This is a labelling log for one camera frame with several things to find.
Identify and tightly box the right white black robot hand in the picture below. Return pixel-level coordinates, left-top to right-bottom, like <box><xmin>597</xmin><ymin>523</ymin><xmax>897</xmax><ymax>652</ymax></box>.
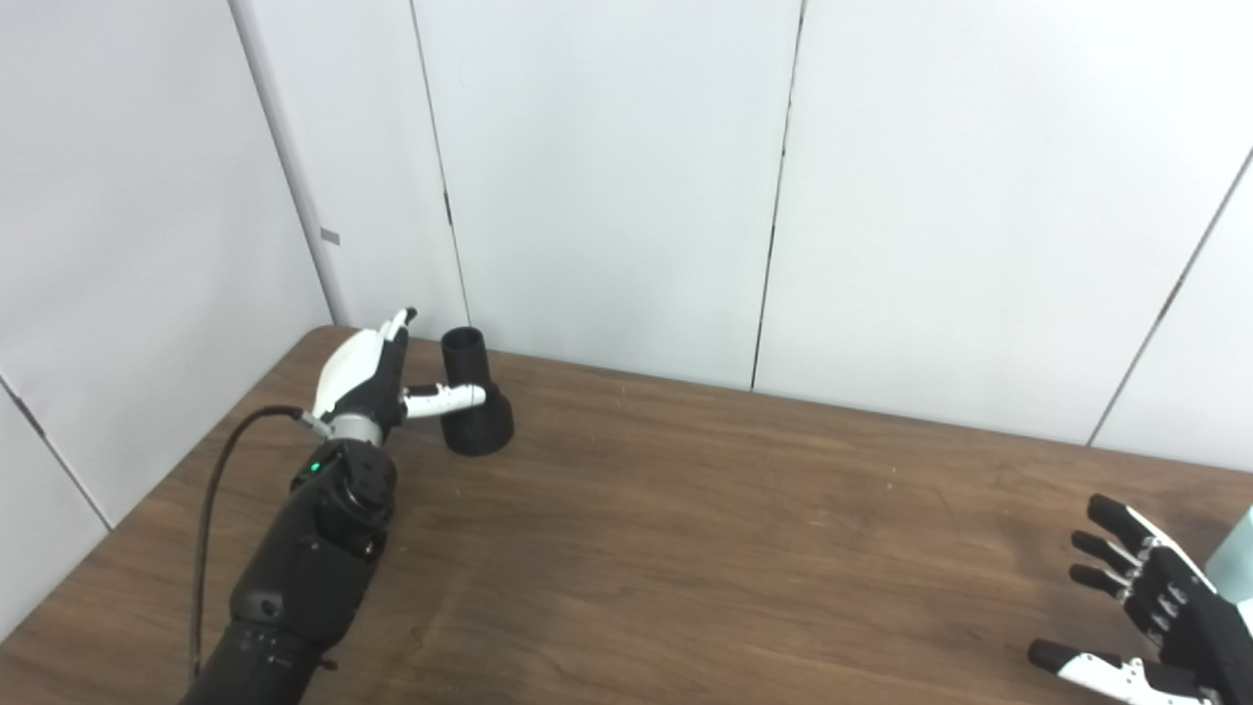
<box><xmin>1028</xmin><ymin>493</ymin><xmax>1253</xmax><ymax>705</ymax></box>

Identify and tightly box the black funnel-shaped nozzle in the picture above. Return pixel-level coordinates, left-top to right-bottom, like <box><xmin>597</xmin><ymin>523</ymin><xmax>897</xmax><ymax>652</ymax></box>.
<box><xmin>441</xmin><ymin>327</ymin><xmax>516</xmax><ymax>457</ymax></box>

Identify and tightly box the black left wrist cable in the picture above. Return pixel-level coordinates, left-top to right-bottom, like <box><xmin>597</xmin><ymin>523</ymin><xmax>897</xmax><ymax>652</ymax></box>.
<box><xmin>191</xmin><ymin>406</ymin><xmax>329</xmax><ymax>682</ymax></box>

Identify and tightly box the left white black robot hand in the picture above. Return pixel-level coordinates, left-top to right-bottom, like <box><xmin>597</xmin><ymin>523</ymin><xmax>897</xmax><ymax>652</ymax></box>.
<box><xmin>311</xmin><ymin>307</ymin><xmax>487</xmax><ymax>432</ymax></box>

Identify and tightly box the light-blue hose piece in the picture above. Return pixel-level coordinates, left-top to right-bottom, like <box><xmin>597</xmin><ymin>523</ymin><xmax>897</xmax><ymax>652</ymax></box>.
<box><xmin>1206</xmin><ymin>507</ymin><xmax>1253</xmax><ymax>603</ymax></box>

